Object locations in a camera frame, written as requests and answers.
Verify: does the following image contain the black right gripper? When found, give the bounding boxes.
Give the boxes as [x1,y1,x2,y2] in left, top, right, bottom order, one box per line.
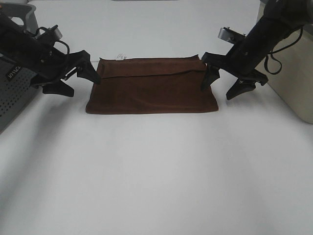
[201,36,268,100]

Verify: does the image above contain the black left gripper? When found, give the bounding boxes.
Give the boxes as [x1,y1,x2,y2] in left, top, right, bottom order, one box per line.
[30,44,101,97]

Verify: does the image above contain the brown towel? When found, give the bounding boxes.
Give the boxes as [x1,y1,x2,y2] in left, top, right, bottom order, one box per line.
[86,55,219,115]

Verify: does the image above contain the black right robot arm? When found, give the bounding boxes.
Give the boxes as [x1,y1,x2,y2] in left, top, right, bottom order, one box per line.
[201,0,313,100]

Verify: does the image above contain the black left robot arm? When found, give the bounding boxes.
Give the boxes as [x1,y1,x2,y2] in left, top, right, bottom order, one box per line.
[0,3,101,97]

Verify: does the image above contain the grey perforated plastic basket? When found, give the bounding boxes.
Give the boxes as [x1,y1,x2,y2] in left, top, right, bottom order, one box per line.
[0,2,38,132]

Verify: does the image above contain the beige plastic bin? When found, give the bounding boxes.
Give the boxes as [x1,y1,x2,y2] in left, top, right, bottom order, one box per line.
[257,24,313,124]

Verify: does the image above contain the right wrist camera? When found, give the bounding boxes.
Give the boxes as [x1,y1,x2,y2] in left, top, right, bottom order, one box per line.
[218,27,246,44]

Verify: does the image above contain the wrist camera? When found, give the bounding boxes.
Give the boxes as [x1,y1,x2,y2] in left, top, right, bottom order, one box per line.
[218,27,246,44]
[37,25,63,45]

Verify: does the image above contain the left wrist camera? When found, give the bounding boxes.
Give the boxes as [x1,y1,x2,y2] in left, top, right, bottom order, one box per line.
[37,25,63,45]

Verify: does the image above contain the black left camera cable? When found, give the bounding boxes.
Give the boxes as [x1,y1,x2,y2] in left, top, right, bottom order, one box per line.
[34,26,71,56]

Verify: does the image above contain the black camera cable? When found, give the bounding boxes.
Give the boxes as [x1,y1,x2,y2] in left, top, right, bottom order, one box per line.
[265,24,305,74]
[34,26,71,56]

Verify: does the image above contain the black right camera cable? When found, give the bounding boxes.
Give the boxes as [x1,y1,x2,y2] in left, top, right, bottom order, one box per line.
[265,24,305,74]

